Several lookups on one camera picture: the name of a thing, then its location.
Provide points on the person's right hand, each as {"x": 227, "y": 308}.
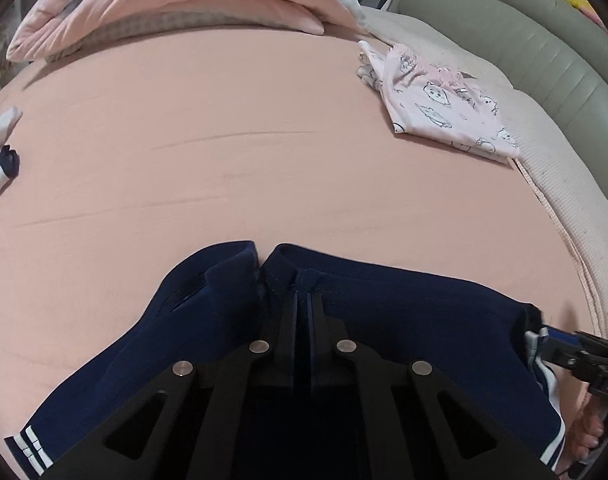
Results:
{"x": 586, "y": 435}

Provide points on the green padded headboard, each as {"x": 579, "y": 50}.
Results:
{"x": 533, "y": 35}

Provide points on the pink folded quilt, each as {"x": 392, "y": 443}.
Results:
{"x": 184, "y": 0}

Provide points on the navy pants with white stripes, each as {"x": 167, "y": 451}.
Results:
{"x": 408, "y": 305}

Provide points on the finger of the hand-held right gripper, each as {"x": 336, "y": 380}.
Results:
{"x": 558, "y": 352}
{"x": 563, "y": 336}

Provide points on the pink printed folded pajamas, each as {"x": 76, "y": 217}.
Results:
{"x": 433, "y": 110}

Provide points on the large beige pillow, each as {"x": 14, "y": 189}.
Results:
{"x": 573, "y": 185}

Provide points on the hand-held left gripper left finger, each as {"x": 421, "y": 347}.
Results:
{"x": 286, "y": 330}

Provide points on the bed with pink sheet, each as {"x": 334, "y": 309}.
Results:
{"x": 234, "y": 160}

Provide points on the pink plush toy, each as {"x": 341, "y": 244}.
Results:
{"x": 593, "y": 14}

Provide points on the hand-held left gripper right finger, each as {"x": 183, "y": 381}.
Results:
{"x": 324, "y": 330}

